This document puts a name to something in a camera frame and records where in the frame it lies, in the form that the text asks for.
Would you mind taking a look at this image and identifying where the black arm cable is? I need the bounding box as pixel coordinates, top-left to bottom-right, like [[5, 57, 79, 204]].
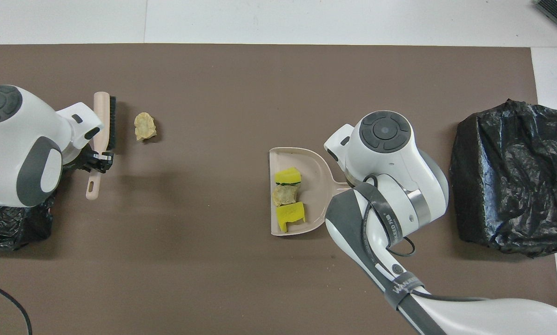
[[0, 279, 32, 335], [360, 174, 488, 303]]

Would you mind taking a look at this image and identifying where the large pale bread lump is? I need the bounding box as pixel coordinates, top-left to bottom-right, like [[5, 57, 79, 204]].
[[134, 112, 157, 141]]

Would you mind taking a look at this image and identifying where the notched yellow sponge piece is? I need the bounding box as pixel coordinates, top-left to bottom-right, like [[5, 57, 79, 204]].
[[276, 201, 307, 232]]

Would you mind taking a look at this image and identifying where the small pale bread chunk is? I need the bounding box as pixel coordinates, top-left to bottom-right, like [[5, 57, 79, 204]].
[[272, 184, 299, 207]]

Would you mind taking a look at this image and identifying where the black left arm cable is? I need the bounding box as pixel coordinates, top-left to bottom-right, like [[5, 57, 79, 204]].
[[0, 279, 32, 335]]

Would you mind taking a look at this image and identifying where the beige plastic dustpan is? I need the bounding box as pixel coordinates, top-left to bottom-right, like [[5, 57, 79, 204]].
[[269, 147, 353, 236]]

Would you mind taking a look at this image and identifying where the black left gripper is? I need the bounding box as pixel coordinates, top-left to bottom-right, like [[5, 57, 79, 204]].
[[63, 145, 115, 174]]

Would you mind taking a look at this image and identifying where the black bag lined bin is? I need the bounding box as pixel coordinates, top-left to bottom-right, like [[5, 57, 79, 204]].
[[0, 188, 58, 251], [450, 99, 557, 258]]

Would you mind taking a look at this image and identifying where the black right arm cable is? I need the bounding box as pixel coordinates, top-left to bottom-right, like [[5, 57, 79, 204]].
[[360, 174, 488, 303]]

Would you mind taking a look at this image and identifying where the brown table mat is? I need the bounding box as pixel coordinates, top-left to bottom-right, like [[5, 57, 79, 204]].
[[0, 44, 557, 335]]

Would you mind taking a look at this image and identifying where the wedge yellow sponge piece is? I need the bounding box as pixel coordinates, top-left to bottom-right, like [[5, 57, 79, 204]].
[[275, 167, 302, 187]]

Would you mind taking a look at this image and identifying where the beige hand brush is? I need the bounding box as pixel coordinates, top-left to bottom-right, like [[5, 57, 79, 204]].
[[86, 92, 117, 201]]

